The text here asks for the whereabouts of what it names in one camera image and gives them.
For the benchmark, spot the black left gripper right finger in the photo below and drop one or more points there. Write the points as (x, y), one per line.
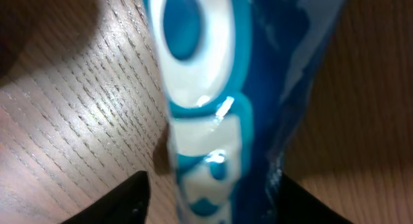
(295, 205)

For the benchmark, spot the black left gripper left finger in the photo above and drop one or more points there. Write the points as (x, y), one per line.
(126, 204)

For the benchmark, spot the blue oreo pack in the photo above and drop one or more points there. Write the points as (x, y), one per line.
(237, 76)

